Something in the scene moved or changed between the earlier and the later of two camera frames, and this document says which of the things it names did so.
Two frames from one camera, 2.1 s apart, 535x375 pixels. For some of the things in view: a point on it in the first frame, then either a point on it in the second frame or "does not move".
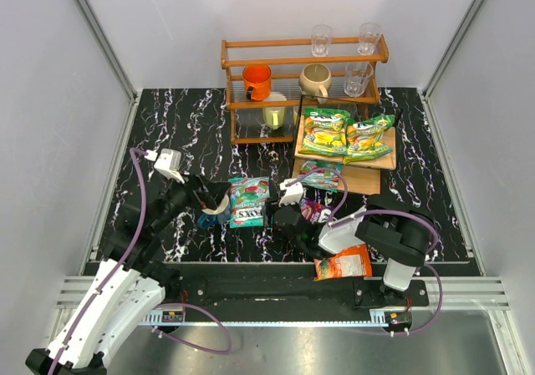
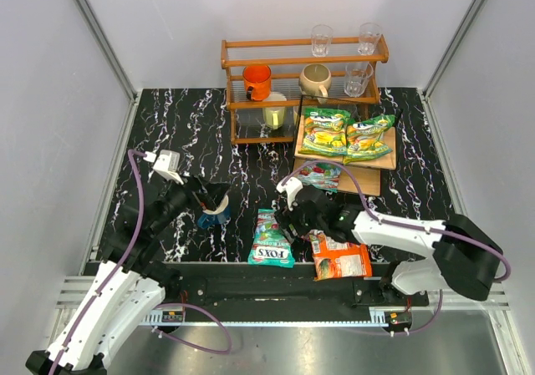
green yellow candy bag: (325, 131) does not move
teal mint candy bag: (322, 179) does not move
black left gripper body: (205, 195) does not move
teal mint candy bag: (247, 200) -> (271, 245)
